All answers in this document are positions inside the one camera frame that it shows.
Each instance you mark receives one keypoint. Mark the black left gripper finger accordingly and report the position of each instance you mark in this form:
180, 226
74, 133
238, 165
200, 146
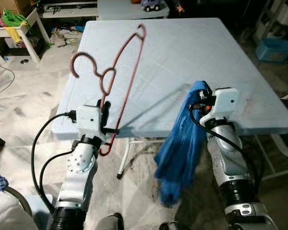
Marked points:
106, 108

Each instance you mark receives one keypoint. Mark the blue shirt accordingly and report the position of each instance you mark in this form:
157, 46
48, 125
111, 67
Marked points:
180, 148

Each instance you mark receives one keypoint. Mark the pink clothes hanger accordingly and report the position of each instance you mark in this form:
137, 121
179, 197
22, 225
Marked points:
84, 54

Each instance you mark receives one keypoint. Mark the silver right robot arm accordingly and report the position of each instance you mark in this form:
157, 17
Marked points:
228, 158

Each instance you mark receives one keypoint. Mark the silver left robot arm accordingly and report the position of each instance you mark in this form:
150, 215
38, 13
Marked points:
79, 163

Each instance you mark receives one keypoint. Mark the white plastic folding table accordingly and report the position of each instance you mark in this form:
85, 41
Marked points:
182, 57

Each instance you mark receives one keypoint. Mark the floor clutter pile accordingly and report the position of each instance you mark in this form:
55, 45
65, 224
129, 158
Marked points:
62, 38

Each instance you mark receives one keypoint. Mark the light blue plastic basket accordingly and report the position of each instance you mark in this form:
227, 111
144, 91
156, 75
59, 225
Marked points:
274, 50

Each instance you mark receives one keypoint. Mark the round metal floor drain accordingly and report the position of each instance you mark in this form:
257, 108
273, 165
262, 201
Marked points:
24, 61

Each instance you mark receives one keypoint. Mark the robot left leg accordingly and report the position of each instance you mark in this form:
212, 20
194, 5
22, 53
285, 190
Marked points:
110, 223

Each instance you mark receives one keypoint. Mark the robot leg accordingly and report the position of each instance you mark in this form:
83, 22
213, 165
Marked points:
171, 226
110, 223

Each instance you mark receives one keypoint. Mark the light grey cabinet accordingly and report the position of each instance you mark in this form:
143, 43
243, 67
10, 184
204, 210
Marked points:
120, 9

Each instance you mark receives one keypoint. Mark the purple toy car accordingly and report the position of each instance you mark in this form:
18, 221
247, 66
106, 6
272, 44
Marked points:
152, 5

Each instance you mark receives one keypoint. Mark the small white side table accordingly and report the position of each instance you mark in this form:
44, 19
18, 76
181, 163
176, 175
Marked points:
29, 31

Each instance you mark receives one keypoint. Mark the white storage shelf unit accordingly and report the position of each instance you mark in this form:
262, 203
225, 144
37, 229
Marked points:
278, 19

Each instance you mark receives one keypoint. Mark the yellow cloth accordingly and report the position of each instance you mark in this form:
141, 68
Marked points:
13, 34

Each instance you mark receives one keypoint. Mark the robot right leg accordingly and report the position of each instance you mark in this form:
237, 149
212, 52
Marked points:
171, 226

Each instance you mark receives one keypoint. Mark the cardboard box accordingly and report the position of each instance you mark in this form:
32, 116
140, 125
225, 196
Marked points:
9, 5

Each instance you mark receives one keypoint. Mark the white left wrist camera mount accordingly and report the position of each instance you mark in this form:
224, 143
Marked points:
89, 120

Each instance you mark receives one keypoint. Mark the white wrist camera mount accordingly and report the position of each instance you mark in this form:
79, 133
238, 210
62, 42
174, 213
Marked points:
225, 103
89, 120

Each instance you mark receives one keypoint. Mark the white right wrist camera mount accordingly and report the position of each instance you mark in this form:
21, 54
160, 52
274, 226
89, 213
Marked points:
225, 103

